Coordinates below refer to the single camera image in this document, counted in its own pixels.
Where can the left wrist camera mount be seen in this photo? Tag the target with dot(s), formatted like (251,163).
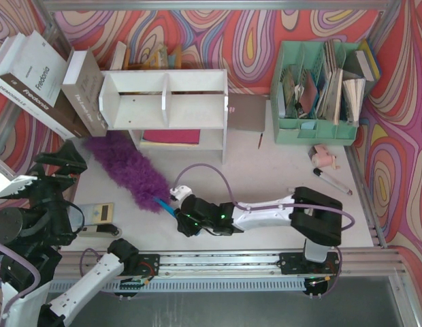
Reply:
(10,183)

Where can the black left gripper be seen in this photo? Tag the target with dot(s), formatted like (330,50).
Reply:
(53,178)

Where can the brown pencil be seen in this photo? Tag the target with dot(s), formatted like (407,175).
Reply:
(260,141)

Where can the books behind shelf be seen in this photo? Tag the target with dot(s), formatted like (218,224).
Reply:
(159,58)

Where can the white Mademoiselle book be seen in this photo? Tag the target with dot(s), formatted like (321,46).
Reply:
(10,68)

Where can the green file organizer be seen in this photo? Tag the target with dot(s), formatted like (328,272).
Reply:
(314,100)

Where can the white marker pen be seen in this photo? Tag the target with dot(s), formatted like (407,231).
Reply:
(332,181)

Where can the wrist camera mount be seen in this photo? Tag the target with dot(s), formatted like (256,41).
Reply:
(10,183)
(180,193)

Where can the white black stapler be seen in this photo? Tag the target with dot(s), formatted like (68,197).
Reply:
(100,231)

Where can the pink pig figurine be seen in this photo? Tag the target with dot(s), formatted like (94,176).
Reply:
(321,157)

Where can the grey book in organizer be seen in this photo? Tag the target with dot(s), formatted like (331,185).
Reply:
(362,61)

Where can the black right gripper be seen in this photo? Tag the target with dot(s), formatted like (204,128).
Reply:
(183,220)

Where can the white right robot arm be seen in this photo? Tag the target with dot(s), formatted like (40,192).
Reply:
(319,218)

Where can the small yellow book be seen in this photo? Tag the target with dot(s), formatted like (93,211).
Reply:
(92,214)

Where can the grey notebook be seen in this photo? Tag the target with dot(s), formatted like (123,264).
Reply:
(246,112)

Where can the purple fluffy duster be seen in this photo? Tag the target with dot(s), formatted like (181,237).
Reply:
(130,169)

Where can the brown Fredonia book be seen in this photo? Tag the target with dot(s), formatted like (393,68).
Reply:
(37,88)

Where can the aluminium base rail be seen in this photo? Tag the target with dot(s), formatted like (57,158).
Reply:
(267,270)

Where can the taupe Lonely City book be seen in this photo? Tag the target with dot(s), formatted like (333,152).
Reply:
(82,85)

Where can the white wooden bookshelf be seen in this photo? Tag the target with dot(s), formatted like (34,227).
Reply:
(140,100)

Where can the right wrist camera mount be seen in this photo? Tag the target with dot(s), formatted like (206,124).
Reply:
(180,193)

